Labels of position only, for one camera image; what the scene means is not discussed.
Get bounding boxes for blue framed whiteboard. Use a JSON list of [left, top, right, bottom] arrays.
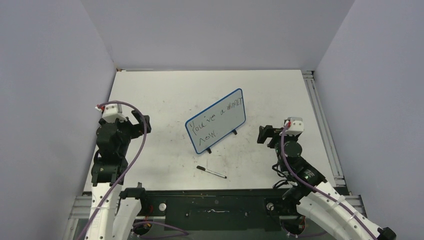
[[184, 88, 247, 155]]

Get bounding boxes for white marker pen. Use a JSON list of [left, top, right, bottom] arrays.
[[196, 165, 227, 179]]

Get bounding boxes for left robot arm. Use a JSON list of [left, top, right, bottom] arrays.
[[78, 106, 152, 240]]

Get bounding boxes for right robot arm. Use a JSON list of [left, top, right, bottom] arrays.
[[257, 120, 397, 240]]

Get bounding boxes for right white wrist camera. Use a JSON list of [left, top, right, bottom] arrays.
[[285, 117, 305, 136]]

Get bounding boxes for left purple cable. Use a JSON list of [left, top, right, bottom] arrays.
[[76, 100, 148, 240]]

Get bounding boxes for aluminium rail right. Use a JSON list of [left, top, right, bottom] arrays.
[[301, 70, 346, 187]]

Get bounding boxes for aluminium rail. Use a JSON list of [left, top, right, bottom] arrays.
[[301, 70, 346, 187], [68, 195, 367, 219]]

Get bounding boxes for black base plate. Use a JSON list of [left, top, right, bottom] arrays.
[[136, 188, 305, 231]]

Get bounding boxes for aluminium rail front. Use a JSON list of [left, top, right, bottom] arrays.
[[68, 195, 367, 219]]

